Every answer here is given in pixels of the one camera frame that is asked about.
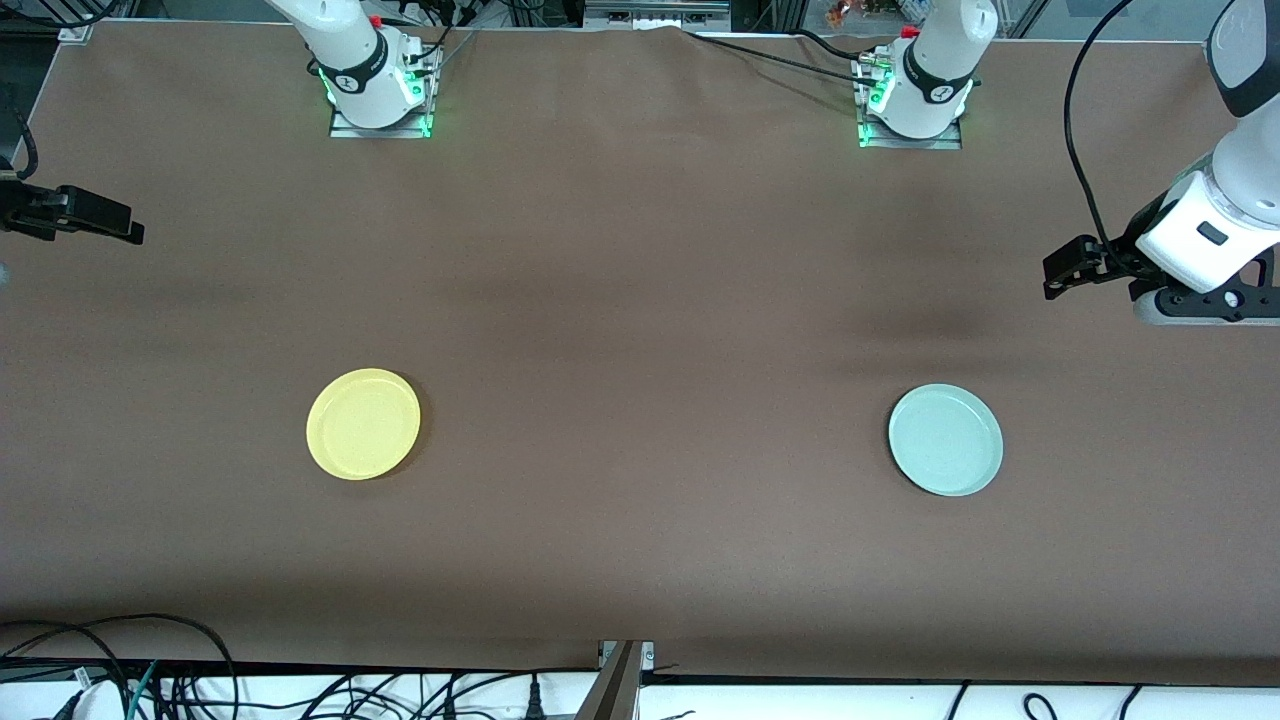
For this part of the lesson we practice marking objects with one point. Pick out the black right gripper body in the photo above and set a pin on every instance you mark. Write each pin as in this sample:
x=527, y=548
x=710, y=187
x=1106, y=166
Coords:
x=28, y=213

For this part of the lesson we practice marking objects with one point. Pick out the pale green plastic plate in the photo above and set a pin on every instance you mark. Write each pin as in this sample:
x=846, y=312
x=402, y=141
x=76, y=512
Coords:
x=945, y=440

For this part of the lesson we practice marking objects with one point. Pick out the yellow plastic plate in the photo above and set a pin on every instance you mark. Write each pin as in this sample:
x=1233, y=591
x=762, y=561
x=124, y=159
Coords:
x=362, y=425

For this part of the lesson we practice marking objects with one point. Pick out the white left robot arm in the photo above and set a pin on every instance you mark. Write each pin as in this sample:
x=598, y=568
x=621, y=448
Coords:
x=1240, y=210

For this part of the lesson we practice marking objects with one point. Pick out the brown table cover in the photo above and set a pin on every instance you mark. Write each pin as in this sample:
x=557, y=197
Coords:
x=640, y=300

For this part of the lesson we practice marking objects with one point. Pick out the white panel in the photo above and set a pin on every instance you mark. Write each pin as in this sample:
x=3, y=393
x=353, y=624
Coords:
x=800, y=703

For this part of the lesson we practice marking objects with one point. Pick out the black power plug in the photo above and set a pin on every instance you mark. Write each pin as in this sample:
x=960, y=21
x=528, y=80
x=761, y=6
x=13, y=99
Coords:
x=535, y=702

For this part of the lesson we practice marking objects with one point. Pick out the left arm wrist camera bar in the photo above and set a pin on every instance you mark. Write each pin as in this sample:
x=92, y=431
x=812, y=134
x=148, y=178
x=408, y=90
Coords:
x=1200, y=305

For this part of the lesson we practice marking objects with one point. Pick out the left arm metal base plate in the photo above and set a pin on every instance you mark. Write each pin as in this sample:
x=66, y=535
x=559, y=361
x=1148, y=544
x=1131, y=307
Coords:
x=950, y=144

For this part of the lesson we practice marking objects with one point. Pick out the metal corner bracket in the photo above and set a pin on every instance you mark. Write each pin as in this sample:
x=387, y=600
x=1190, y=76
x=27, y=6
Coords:
x=76, y=32

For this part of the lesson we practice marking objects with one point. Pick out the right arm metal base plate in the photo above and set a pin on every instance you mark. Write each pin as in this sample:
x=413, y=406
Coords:
x=345, y=129

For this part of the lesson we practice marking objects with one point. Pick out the aluminium frame rail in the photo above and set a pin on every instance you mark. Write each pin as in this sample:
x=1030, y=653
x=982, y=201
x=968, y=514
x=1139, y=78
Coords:
x=655, y=14

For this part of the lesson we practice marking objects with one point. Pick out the aluminium profile post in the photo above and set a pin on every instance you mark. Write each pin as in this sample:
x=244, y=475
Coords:
x=615, y=690

